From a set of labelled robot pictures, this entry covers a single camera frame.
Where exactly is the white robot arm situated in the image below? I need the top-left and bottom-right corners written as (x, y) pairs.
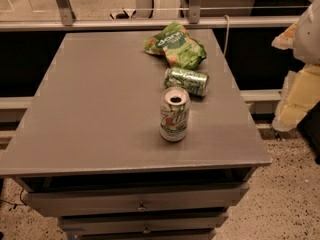
top-left (293, 0), bottom-right (320, 65)

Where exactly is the top grey drawer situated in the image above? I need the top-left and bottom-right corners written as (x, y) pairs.
top-left (24, 183), bottom-right (249, 217)

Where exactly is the white hanging cable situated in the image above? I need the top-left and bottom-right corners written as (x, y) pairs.
top-left (222, 14), bottom-right (232, 58)

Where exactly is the grey drawer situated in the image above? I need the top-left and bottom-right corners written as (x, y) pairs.
top-left (68, 229), bottom-right (216, 240)
top-left (60, 211), bottom-right (228, 235)
top-left (24, 183), bottom-right (249, 217)

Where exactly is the bottom grey drawer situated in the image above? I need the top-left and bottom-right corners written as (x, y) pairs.
top-left (68, 229), bottom-right (216, 240)

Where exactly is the middle grey drawer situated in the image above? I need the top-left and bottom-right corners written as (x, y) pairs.
top-left (60, 211), bottom-right (228, 235)

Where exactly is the green chip bag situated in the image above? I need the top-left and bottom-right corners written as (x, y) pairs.
top-left (143, 22), bottom-right (207, 70)

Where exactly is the white 7up soda can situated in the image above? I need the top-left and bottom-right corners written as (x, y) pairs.
top-left (160, 87), bottom-right (191, 142)

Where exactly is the metal railing frame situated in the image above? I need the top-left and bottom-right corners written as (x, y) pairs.
top-left (0, 0), bottom-right (315, 31)

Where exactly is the grey drawer cabinet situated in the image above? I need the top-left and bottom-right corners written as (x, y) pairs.
top-left (0, 30), bottom-right (271, 224)

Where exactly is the green soda can lying down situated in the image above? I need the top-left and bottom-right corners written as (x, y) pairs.
top-left (164, 67), bottom-right (209, 97)

